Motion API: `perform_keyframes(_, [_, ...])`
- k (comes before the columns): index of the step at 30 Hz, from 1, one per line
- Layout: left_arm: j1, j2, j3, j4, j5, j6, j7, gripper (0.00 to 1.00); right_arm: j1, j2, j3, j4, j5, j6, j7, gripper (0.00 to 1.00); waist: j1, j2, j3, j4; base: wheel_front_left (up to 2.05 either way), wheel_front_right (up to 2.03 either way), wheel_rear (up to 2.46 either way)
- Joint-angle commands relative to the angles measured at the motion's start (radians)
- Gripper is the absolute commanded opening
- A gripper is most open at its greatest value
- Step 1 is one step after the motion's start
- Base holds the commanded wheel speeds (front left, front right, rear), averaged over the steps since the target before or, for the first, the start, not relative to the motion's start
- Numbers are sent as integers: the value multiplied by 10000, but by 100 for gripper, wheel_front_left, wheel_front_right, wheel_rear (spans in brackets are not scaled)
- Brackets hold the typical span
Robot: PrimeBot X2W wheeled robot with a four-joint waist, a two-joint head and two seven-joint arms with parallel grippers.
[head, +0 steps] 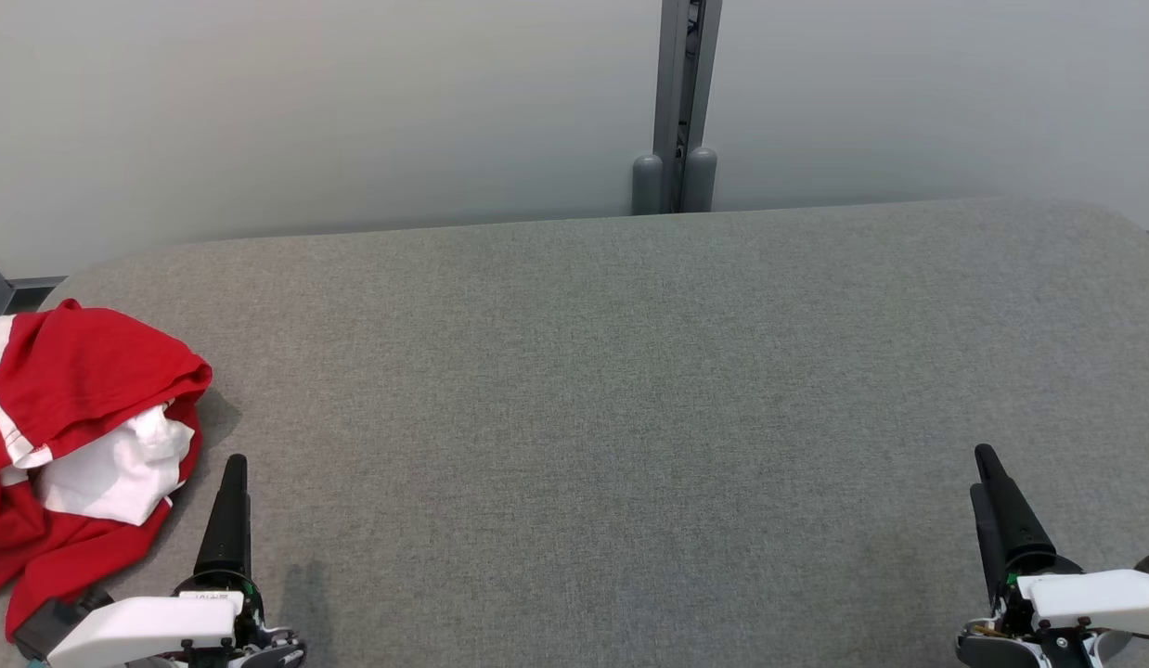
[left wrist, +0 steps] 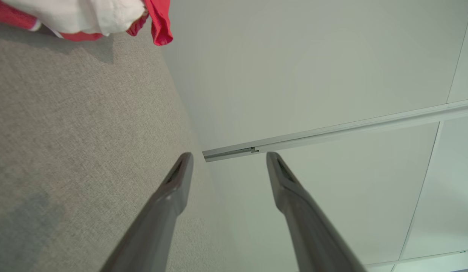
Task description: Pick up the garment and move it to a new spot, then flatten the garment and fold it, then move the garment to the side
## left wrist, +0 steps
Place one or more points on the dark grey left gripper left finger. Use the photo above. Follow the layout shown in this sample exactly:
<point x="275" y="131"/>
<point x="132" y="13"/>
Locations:
<point x="158" y="226"/>

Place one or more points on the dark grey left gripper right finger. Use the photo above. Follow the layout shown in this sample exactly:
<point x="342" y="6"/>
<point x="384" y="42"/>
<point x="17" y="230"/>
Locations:
<point x="309" y="234"/>

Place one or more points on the red white-sleeved T-shirt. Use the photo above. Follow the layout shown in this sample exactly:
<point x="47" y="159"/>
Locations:
<point x="82" y="15"/>

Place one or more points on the grey metal partition post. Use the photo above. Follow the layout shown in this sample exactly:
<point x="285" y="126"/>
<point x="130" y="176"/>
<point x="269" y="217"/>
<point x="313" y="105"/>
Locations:
<point x="332" y="130"/>

